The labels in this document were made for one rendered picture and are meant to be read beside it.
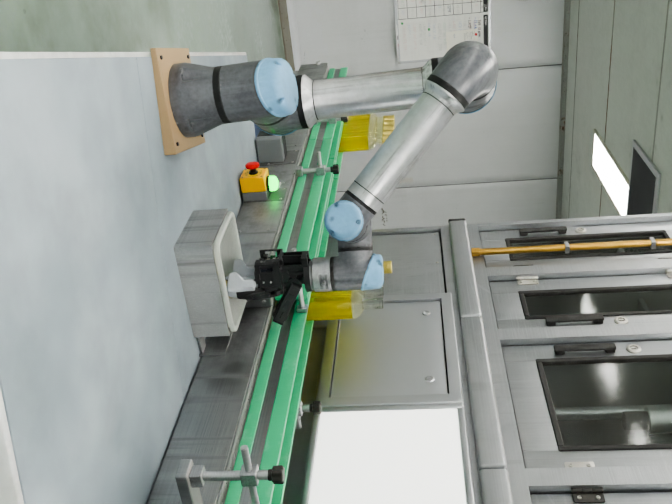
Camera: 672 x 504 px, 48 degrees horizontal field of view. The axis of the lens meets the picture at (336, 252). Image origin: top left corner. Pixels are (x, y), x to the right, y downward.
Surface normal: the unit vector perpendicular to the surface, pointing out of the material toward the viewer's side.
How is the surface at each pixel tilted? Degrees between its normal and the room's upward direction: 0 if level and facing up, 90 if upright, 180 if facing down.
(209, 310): 90
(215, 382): 90
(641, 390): 90
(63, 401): 0
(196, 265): 90
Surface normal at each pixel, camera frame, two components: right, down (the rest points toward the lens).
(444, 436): -0.10, -0.87
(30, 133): 0.99, -0.05
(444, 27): -0.07, 0.48
